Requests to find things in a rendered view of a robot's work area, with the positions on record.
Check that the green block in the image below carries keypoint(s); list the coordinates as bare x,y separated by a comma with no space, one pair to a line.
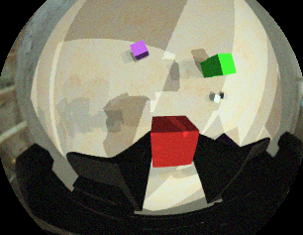
221,64
205,69

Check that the purple cube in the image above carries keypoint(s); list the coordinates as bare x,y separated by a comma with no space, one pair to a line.
139,50

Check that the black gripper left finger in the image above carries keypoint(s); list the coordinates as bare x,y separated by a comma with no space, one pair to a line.
129,170

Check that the red block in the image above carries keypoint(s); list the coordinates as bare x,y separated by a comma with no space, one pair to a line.
173,141

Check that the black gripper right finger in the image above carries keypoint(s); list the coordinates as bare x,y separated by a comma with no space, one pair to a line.
218,164

